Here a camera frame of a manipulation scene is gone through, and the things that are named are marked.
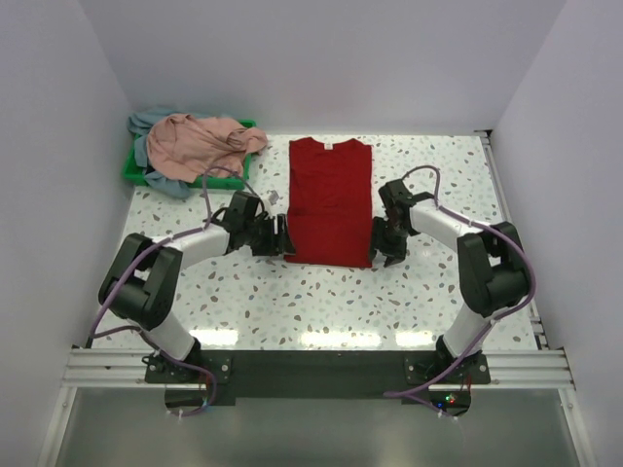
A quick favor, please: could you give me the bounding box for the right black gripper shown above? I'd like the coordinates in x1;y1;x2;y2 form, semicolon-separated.
368;215;411;267

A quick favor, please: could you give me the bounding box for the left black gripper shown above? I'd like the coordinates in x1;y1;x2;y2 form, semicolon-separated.
242;213;295;256

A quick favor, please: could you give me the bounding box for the red t shirt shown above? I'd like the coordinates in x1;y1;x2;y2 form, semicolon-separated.
286;137;373;269

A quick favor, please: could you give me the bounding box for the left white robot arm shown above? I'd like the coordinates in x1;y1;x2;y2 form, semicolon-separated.
91;191;295;381

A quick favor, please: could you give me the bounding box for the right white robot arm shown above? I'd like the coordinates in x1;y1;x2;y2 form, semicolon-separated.
369;180;535;382

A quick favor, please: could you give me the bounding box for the pink t shirt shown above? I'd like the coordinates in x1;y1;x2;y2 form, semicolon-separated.
146;113;268;183

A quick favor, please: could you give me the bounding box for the green plastic bin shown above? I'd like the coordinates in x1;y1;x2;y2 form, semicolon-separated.
121;132;258;190

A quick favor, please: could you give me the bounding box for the light blue t shirt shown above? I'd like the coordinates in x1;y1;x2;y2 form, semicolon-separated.
127;107;191;199

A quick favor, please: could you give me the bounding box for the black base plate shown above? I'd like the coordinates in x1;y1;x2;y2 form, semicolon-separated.
144;348;492;417

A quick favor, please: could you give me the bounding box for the aluminium frame rail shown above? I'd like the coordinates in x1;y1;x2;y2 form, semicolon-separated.
36;315;593;467

